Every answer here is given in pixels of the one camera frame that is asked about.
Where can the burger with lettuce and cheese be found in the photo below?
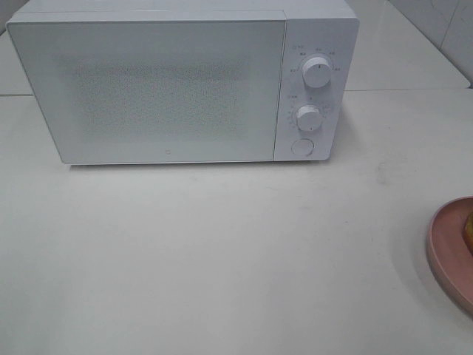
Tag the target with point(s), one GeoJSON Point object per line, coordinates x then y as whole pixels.
{"type": "Point", "coordinates": [467, 232]}

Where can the white microwave door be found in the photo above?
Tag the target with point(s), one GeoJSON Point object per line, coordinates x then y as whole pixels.
{"type": "Point", "coordinates": [155, 92]}

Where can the upper white power knob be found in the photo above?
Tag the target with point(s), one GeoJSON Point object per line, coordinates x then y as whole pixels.
{"type": "Point", "coordinates": [316, 71]}

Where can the round white door button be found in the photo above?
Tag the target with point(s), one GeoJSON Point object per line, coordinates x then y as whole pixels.
{"type": "Point", "coordinates": [302, 147]}

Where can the white microwave oven body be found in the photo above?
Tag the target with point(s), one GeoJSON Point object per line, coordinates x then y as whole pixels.
{"type": "Point", "coordinates": [327, 28]}

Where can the lower white timer knob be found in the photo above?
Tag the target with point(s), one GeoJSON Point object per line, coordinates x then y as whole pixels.
{"type": "Point", "coordinates": [308, 118]}

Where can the pink round plate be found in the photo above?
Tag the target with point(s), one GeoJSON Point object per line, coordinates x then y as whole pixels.
{"type": "Point", "coordinates": [448, 255]}

